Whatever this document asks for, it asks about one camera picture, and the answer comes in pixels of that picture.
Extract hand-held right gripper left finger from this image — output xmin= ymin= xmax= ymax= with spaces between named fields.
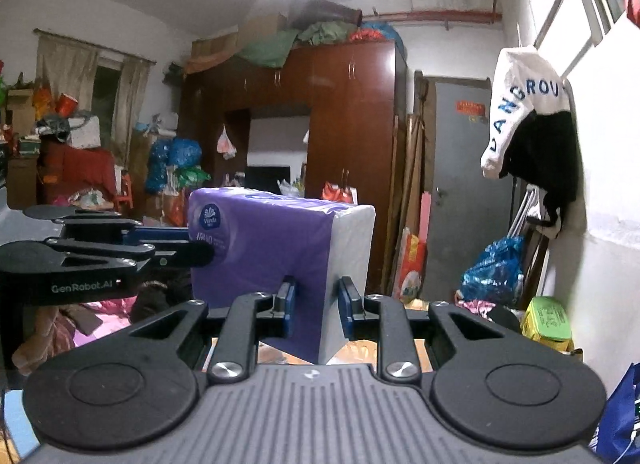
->
xmin=80 ymin=275 xmax=297 ymax=386

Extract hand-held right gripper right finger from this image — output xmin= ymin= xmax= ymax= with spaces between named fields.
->
xmin=337 ymin=275 xmax=556 ymax=385

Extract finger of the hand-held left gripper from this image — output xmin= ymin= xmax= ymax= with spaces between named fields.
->
xmin=45 ymin=237 xmax=217 ymax=270
xmin=22 ymin=204 xmax=190 ymax=245

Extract purple tissue pack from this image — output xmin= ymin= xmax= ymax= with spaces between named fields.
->
xmin=187 ymin=187 xmax=377 ymax=365

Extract pink floral blanket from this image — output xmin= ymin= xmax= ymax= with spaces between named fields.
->
xmin=72 ymin=294 xmax=138 ymax=350

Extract yellow patterned pillow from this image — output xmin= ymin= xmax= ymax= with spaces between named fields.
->
xmin=322 ymin=339 xmax=436 ymax=375

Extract red plastic stool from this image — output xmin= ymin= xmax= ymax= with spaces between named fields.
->
xmin=116 ymin=171 xmax=135 ymax=212

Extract green snack bag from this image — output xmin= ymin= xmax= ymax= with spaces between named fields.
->
xmin=172 ymin=167 xmax=212 ymax=190

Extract red printed bag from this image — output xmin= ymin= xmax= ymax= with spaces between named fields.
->
xmin=395 ymin=229 xmax=428 ymax=302

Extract large blue plastic bag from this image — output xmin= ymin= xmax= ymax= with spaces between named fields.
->
xmin=145 ymin=137 xmax=202 ymax=195

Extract red cloth covered cabinet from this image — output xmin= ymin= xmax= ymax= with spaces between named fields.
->
xmin=40 ymin=141 xmax=118 ymax=200

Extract black television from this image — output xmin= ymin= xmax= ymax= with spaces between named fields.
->
xmin=244 ymin=165 xmax=292 ymax=194

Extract hanging white plastic bag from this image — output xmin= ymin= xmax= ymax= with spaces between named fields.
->
xmin=216 ymin=125 xmax=238 ymax=160

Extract pink board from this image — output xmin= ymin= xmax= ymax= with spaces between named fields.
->
xmin=419 ymin=190 xmax=432 ymax=265

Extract orange gift bag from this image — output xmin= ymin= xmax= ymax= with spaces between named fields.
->
xmin=321 ymin=181 xmax=358 ymax=205

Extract floral cloth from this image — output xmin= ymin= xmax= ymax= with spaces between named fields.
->
xmin=452 ymin=294 xmax=496 ymax=317

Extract beige curtain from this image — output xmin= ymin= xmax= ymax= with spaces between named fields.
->
xmin=37 ymin=34 xmax=98 ymax=130
xmin=112 ymin=58 xmax=151 ymax=165

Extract leaning wooden boards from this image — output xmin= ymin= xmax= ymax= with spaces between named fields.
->
xmin=392 ymin=72 xmax=431 ymax=290

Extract grey door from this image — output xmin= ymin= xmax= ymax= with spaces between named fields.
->
xmin=432 ymin=77 xmax=517 ymax=302

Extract brown wooden wardrobe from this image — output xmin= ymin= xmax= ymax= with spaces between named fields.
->
xmin=180 ymin=39 xmax=408 ymax=295

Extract metal folding rack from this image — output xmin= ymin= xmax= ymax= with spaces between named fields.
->
xmin=505 ymin=184 xmax=551 ymax=295

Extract green yellow box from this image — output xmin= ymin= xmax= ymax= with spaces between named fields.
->
xmin=520 ymin=295 xmax=575 ymax=343

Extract green cloth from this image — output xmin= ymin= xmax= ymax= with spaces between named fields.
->
xmin=235 ymin=27 xmax=301 ymax=69

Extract cardboard box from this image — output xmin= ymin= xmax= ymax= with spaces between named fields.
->
xmin=237 ymin=12 xmax=288 ymax=45

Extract red blue bundle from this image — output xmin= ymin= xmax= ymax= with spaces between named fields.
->
xmin=350 ymin=22 xmax=403 ymax=45

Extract white black hanging garment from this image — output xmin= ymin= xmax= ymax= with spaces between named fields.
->
xmin=480 ymin=46 xmax=581 ymax=240

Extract blue tote bag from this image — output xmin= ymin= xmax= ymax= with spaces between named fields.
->
xmin=592 ymin=361 xmax=640 ymax=464

